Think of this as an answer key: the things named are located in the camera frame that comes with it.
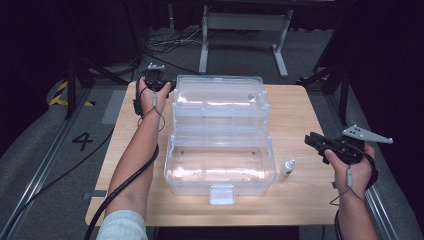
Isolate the metal floor rail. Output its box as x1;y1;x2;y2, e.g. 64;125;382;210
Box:
0;87;93;240
324;89;400;240

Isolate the right gripper thick black cable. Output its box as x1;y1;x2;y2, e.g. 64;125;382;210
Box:
333;149;380;240

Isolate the gripper grey wrist cord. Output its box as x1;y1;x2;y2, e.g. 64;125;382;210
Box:
329;167;367;207
137;92;167;133

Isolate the person's right hand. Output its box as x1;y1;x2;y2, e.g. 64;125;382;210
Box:
323;145;376;198

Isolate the black tripod stand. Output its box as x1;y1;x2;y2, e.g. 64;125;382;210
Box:
295;62;352;127
64;55;132;121

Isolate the gripper thick black cable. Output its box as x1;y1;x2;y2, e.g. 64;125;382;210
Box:
333;149;380;240
83;83;161;240

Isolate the tangle of floor cables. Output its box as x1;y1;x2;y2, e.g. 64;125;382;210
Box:
143;25;215;77

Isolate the right gripper grey wrist cord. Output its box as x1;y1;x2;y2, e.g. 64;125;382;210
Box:
329;167;367;207

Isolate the left gripper thick black cable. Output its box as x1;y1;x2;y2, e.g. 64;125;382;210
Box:
83;83;161;240

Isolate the thin black floor cable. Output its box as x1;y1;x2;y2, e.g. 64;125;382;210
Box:
9;127;115;221

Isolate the small white dropper bottle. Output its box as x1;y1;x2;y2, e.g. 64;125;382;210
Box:
280;158;297;178

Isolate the left gripper grey wrist cord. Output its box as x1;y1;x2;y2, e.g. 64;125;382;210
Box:
137;92;167;133

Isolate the clear plastic storage box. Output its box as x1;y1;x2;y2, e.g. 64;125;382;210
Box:
163;74;279;206

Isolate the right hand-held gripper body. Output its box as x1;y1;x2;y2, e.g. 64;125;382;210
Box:
327;124;394;166

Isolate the yellow black floor tape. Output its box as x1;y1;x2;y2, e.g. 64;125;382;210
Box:
48;81;96;108

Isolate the person's left hand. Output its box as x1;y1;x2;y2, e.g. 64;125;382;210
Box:
137;76;173;117

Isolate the grey metal desk frame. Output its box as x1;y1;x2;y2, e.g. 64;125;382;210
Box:
198;4;295;80

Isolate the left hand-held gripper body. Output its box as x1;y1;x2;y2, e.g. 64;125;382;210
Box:
144;62;172;93

